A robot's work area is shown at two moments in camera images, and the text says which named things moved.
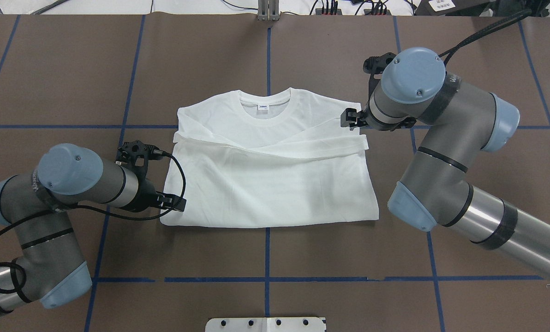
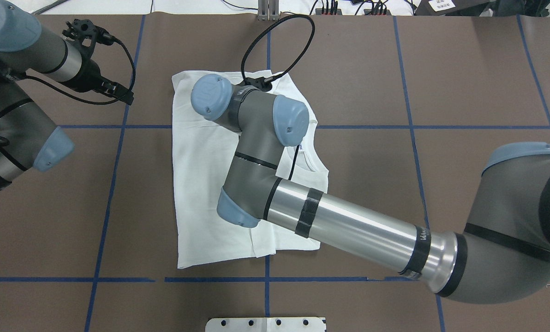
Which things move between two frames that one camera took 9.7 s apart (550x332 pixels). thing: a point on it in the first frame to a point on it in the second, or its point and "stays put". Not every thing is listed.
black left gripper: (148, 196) to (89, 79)
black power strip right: (374, 12) stays put
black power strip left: (318, 11) stays put
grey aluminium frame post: (268, 10) stays put
